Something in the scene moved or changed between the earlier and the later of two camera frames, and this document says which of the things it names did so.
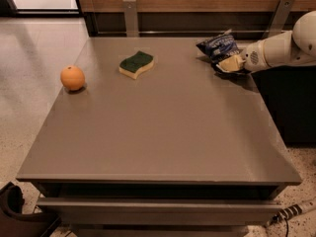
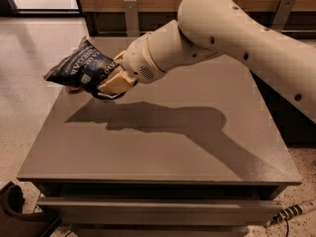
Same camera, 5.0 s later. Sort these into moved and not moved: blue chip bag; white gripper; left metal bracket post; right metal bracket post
Moved: white gripper; blue chip bag
Not moved: left metal bracket post; right metal bracket post
